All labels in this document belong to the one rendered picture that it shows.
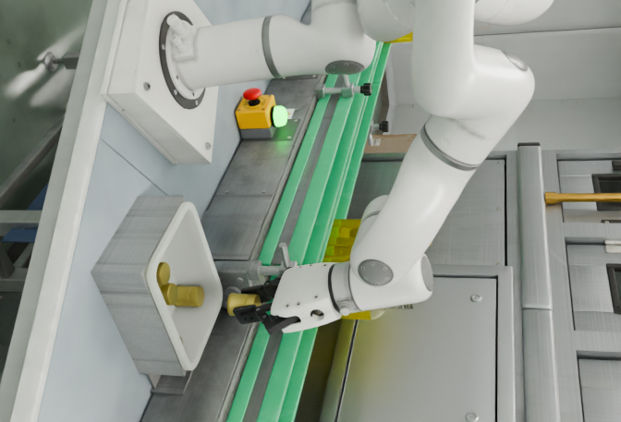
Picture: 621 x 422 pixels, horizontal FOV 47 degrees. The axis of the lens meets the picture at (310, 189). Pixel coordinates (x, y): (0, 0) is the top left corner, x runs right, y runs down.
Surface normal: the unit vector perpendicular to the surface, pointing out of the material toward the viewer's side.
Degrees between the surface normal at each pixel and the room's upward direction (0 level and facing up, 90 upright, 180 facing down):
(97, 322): 0
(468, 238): 90
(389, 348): 90
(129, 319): 90
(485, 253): 90
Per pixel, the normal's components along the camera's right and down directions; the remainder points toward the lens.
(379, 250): -0.34, 0.46
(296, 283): -0.46, -0.77
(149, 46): 0.95, -0.08
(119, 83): -0.25, -0.37
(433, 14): -0.82, -0.03
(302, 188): -0.17, -0.79
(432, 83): -0.74, 0.15
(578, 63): -0.20, 0.61
